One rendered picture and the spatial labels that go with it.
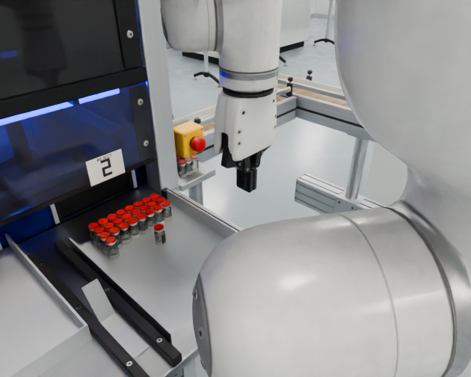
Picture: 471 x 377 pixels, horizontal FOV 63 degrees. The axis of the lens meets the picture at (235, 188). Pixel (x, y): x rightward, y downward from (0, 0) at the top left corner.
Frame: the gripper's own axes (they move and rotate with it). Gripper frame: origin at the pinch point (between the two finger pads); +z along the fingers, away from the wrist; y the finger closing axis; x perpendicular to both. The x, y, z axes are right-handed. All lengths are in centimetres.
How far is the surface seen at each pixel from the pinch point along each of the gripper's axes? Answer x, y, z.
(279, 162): -119, -174, 111
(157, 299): -7.4, 15.7, 22.2
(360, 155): -18, -86, 35
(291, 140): -137, -213, 111
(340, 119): -27, -82, 22
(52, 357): -8.6, 34.4, 20.7
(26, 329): -18.2, 34.8, 22.2
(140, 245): -22.2, 9.1, 22.2
